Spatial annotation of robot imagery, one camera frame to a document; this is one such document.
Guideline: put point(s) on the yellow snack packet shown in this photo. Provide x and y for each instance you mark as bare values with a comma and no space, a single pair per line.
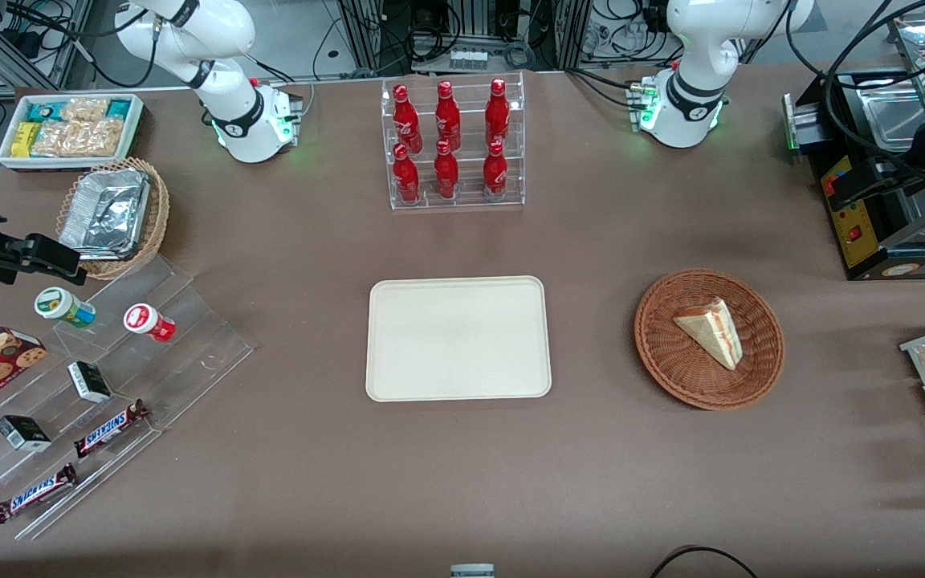
24,140

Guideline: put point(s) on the white power strip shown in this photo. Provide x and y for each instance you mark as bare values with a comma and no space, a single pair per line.
468,59

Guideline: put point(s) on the teal snack packet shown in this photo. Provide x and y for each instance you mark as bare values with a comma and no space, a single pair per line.
119,107
43,111

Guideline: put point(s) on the small dark green carton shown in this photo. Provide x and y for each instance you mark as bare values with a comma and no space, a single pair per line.
22,433
89,382

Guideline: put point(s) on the cream plastic serving tray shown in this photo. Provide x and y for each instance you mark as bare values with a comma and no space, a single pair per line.
458,337

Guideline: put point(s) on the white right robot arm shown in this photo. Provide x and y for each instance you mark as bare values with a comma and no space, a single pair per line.
230,32

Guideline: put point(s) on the brown round wicker basket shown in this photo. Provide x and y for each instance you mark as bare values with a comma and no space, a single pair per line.
671,353

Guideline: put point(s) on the clear acrylic stepped display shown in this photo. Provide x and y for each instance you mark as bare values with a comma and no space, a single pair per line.
189,353

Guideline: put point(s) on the green lidded snack jar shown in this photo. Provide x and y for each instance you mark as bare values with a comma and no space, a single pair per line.
57,303

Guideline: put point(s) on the triangle sandwich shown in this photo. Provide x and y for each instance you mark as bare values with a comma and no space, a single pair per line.
711,329

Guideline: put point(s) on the small grey device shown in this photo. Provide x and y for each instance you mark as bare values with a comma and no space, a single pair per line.
472,571

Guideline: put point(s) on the black yellow sealing machine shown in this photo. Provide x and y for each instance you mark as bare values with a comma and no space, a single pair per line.
880,241

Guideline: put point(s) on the aluminium foil tray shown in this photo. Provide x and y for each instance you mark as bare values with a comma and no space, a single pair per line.
105,213

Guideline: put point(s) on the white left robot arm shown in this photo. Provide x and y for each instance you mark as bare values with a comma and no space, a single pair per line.
695,48

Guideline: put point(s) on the Snickers chocolate bar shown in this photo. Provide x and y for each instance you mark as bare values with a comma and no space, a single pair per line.
35,494
109,429

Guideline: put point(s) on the white plastic snack bin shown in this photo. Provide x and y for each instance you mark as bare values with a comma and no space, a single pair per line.
5,156

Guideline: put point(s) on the clear acrylic bottle rack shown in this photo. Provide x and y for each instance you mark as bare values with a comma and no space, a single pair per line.
466,201

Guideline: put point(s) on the red cola bottle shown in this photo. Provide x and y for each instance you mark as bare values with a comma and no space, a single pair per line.
495,172
406,177
406,120
446,172
447,116
497,112

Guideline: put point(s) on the red lidded snack jar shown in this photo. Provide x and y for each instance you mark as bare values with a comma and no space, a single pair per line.
143,319

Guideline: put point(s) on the clear bag of crackers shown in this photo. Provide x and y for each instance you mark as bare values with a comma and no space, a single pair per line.
81,138
85,109

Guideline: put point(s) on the light wicker basket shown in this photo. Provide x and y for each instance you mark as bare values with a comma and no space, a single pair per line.
157,217

